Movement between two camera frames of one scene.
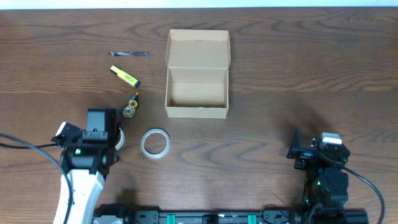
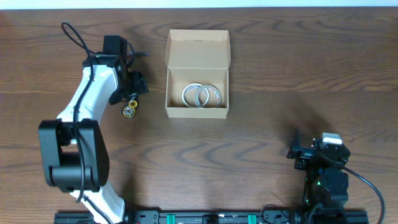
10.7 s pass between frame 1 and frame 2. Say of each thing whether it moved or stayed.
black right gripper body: stayed
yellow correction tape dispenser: stayed
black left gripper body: moved
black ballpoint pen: stayed
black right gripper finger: stayed
